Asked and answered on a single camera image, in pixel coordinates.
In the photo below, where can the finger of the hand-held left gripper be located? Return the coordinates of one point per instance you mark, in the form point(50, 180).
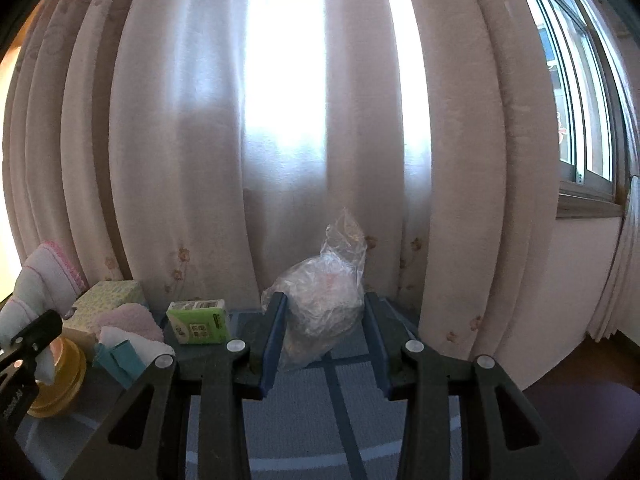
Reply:
point(42, 327)

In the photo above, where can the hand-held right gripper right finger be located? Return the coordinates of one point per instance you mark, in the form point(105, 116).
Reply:
point(377, 345)

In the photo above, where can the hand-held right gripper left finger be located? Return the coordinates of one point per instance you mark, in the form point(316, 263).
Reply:
point(274, 345)

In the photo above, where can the white pink-trimmed towel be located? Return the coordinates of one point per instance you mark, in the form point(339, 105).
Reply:
point(35, 280)

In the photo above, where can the clear plastic bag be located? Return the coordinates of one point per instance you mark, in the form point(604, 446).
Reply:
point(320, 300)

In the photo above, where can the green tissue pack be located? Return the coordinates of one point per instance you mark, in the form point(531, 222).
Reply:
point(200, 322)

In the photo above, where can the pink fluffy towel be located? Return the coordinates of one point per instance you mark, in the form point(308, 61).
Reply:
point(127, 320)

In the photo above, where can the yellow plastic bowl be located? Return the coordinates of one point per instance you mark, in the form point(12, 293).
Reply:
point(60, 375)

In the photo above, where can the patterned tissue box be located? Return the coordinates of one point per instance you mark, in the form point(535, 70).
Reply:
point(110, 295)

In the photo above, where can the teal cloth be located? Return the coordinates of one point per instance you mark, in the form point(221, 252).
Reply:
point(117, 360)

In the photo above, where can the wooden door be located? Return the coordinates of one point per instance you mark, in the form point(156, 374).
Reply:
point(5, 160)

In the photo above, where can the floral beige curtain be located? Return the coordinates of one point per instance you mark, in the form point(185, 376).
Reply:
point(175, 160)

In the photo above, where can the purple chair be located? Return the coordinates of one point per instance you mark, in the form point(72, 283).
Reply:
point(600, 425)

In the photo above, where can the tied-back white curtain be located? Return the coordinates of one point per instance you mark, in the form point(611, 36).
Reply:
point(620, 270)

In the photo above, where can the aluminium frame window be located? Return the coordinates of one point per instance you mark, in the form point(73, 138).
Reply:
point(575, 85)

